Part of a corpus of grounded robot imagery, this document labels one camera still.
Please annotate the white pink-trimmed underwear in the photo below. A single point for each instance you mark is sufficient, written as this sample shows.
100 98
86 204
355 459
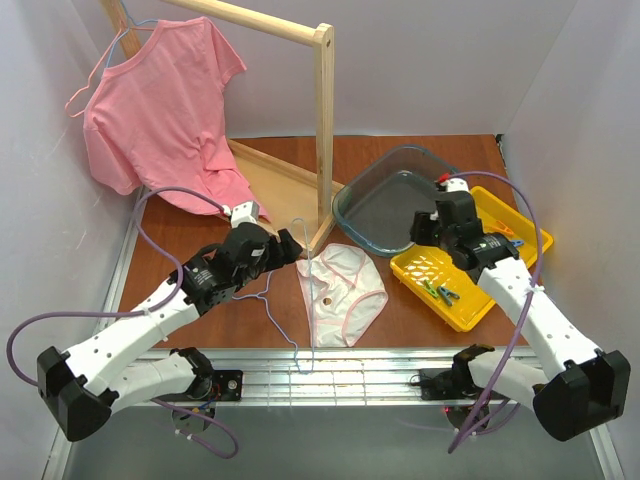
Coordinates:
343 294

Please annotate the aluminium mounting rail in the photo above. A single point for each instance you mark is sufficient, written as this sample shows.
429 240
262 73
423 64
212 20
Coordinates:
263 377

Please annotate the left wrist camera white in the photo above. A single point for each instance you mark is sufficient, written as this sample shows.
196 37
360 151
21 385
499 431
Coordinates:
246 212

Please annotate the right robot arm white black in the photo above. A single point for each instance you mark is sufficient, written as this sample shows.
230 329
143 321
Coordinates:
577 386

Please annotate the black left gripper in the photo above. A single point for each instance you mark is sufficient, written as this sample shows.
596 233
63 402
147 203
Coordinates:
275 251

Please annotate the teal transparent plastic tub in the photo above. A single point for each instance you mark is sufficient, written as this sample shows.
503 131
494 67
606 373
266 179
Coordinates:
376 209

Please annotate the pink t-shirt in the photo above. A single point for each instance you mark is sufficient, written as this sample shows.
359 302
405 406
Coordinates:
157 120

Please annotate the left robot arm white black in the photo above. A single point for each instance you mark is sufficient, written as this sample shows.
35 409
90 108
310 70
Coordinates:
187 294

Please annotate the yellow plastic tray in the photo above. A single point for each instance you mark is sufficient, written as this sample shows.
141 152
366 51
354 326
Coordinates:
430 274

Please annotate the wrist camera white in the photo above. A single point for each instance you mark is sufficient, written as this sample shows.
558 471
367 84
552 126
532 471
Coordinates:
246 212
447 183

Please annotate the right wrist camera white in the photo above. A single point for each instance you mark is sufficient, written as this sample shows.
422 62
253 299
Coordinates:
447 183

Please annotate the pink wire hanger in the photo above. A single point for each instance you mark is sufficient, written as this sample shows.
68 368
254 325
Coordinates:
126 26

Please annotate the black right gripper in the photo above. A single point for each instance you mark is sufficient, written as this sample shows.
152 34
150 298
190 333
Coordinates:
428 226

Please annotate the wooden clothes rack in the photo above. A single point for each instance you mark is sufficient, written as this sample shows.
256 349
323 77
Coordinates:
291 193

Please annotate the green clothespin in tray front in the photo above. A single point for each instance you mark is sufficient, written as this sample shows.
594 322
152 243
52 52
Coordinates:
430 289

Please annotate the orange clothespin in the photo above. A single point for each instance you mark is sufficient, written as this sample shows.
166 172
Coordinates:
502 228

